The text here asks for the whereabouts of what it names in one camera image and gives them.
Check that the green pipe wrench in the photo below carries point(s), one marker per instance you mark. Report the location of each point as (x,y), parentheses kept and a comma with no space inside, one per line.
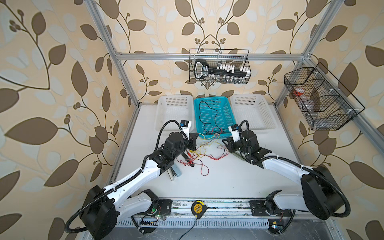
(188,161)

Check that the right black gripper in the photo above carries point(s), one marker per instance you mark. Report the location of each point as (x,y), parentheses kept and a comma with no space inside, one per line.
(231,144)

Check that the black wire basket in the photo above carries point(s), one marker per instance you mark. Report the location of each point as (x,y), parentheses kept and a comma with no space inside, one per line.
(237,57)
(327,104)

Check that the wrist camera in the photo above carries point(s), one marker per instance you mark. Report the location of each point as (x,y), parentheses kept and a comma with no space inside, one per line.
(186,127)
(235,131)

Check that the green utility knife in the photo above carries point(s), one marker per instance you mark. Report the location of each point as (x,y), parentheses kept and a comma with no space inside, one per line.
(240,156)

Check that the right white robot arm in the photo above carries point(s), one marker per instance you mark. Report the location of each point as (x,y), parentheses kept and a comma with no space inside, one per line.
(320,195)

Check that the grey blue stapler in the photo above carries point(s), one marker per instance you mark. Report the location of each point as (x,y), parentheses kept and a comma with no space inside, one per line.
(174,173)

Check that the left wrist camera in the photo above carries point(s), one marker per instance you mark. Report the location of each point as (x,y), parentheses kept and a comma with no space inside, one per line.
(186,127)

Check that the right black wire basket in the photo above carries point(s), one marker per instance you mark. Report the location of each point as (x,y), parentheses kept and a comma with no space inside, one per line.
(327,104)

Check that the teal plastic basket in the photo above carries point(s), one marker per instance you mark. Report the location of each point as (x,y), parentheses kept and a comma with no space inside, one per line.
(213,115)

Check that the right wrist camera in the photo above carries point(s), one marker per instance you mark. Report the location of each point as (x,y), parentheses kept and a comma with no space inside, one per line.
(235,131)

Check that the yellow tape measure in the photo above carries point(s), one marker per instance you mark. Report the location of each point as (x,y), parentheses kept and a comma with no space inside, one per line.
(198,209)

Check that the back black wire basket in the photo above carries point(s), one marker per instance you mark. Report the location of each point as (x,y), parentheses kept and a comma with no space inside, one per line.
(237,57)

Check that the right white plastic basket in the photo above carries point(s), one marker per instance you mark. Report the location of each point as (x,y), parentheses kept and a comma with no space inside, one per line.
(256,110)

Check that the left white plastic basket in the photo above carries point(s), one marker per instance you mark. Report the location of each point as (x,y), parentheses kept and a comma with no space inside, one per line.
(175,107)

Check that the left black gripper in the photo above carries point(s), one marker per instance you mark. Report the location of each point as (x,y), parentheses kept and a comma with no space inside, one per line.
(190,144)

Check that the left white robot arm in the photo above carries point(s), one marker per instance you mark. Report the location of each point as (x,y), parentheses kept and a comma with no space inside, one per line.
(104,207)

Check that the aluminium frame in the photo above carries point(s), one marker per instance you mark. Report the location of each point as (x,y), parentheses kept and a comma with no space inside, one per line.
(320,62)

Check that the white plastic basket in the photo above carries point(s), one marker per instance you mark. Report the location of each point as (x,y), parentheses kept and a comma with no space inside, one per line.
(175,107)
(256,110)

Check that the red item in basket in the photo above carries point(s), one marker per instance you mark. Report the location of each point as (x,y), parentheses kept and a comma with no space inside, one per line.
(297,92)

